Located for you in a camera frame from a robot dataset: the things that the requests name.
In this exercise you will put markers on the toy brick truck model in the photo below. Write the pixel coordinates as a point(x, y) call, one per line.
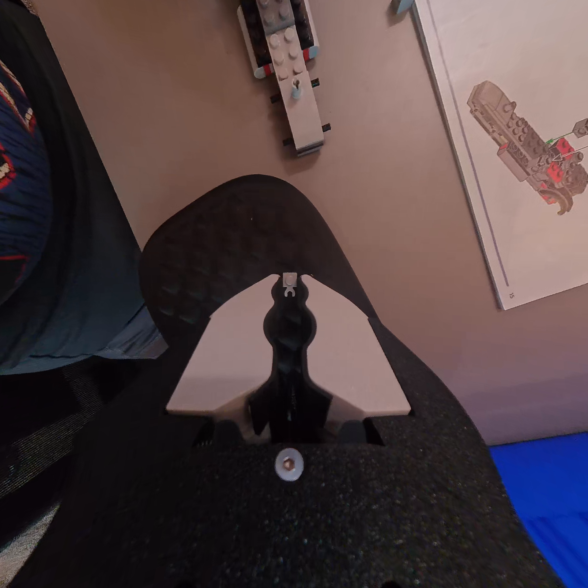
point(294, 92)

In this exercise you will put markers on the black dimpled wrist pad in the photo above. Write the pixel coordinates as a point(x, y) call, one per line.
point(220, 239)

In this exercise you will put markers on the grey desk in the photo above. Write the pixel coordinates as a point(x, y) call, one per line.
point(183, 138)

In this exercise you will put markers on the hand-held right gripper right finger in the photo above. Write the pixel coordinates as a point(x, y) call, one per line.
point(358, 367)

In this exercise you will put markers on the blue plastic object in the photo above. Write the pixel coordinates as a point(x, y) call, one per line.
point(551, 496)

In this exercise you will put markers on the open instruction booklet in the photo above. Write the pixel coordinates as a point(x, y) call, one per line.
point(528, 69)

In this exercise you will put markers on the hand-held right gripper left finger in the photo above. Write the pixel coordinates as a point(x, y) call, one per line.
point(220, 367)

